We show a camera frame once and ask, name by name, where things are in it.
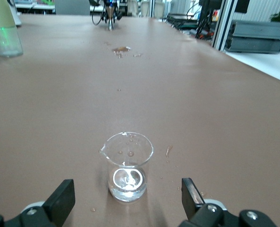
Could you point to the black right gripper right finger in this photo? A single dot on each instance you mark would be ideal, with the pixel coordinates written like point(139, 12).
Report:
point(191, 201)

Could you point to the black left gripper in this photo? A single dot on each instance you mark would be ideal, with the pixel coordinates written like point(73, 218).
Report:
point(111, 2)

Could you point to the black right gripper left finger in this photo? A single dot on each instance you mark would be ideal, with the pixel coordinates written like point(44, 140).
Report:
point(61, 198)

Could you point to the steel double jigger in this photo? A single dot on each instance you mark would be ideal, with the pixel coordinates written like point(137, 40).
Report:
point(110, 14)

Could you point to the small clear glass beaker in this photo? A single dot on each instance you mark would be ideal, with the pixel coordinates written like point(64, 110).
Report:
point(126, 184)

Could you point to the brown liquid spill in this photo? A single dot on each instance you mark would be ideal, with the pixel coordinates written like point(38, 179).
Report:
point(121, 49)

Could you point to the grey panel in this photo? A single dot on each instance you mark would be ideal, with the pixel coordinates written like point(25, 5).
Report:
point(71, 7)

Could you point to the brown table mat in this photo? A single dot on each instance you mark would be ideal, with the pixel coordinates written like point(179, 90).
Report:
point(59, 106)

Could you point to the green-sleeved bottle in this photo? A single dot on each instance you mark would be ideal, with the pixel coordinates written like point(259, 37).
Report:
point(2, 21)

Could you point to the black monitor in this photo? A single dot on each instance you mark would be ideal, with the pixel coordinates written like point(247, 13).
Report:
point(241, 6)

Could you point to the grey metal profile stack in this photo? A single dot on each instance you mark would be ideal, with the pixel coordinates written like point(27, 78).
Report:
point(255, 37)

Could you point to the aluminium frame post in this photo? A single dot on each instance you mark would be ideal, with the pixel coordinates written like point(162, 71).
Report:
point(222, 26)

